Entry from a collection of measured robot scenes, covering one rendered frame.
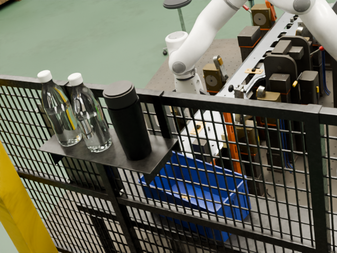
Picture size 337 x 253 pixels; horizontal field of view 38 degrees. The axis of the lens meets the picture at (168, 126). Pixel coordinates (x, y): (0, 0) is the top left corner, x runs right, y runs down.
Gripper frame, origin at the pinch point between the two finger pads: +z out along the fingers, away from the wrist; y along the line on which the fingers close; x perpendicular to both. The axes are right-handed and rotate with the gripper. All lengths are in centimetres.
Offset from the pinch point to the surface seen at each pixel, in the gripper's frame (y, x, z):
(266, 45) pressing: -2, -71, 9
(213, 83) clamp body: 12.1, -37.6, 12.1
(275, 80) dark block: -25.7, -21.6, -2.5
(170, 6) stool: 163, -233, 57
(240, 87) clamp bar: -22.2, 0.2, -12.0
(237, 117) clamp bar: -19.8, 1.8, 0.2
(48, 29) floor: 398, -281, 109
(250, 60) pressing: 0, -56, 9
